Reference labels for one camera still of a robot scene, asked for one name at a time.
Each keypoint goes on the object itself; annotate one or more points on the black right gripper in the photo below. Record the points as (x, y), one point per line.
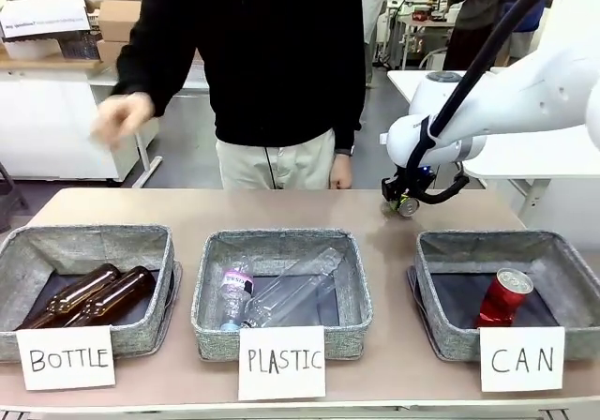
(398, 183)

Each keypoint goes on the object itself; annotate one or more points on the red crushed can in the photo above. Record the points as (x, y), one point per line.
(501, 303)

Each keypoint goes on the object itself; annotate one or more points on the large clear plastic bottle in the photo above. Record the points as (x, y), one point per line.
(281, 298)

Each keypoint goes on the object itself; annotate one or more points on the small water bottle pink label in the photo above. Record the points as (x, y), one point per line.
(234, 293)

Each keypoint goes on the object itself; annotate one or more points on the brown glass bottle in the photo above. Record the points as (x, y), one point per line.
(75, 295)
(122, 293)

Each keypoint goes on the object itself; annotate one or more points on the person's right forearm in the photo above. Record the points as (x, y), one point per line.
(150, 73)

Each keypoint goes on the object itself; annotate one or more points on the person's left forearm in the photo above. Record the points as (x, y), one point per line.
(351, 115)

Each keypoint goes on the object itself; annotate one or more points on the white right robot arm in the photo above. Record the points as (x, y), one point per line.
(515, 96)

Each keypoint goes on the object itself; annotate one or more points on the grey fabric basket plastic label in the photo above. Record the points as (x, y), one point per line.
(281, 246)

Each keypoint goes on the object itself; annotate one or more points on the grey fabric basket can label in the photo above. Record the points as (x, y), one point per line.
(450, 340)

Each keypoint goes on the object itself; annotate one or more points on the white paper sign CAN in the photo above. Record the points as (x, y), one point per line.
(522, 359)

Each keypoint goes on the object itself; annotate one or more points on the grey fabric basket bottle label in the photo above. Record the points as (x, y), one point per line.
(140, 335)

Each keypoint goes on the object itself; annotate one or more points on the person's left hand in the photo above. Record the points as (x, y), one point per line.
(341, 174)

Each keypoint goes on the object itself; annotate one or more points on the person's right hand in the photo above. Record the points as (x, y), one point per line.
(124, 117)

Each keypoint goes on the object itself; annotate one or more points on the dark wrist watch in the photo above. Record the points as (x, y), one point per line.
(346, 151)

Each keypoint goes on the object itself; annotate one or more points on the background workbench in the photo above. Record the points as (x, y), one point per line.
(422, 26)

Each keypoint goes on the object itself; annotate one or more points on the person in black sweater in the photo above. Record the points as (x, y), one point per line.
(281, 64)

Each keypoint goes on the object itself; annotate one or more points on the background person in brown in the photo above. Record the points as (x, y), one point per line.
(473, 17)

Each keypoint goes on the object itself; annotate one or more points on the white paper sign PLASTIC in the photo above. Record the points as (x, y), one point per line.
(281, 364)

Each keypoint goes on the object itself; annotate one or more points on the flat closed cardboard box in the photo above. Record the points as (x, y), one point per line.
(109, 52)

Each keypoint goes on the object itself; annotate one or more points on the open cardboard box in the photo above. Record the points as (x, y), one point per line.
(117, 19)

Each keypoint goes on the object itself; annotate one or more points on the dark mesh crate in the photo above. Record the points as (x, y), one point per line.
(82, 47)

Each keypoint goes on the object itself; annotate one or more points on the white paper sign BOTTLE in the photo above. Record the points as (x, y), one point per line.
(65, 359)

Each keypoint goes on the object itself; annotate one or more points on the wooden shelf board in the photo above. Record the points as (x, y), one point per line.
(47, 64)

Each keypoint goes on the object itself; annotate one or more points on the black stool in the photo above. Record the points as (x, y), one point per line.
(11, 195)

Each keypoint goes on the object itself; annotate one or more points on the white plastic container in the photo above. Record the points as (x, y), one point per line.
(33, 49)

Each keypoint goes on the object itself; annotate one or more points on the white box with printed label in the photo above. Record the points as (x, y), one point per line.
(42, 17)

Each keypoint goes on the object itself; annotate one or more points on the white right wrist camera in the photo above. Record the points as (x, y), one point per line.
(383, 139)

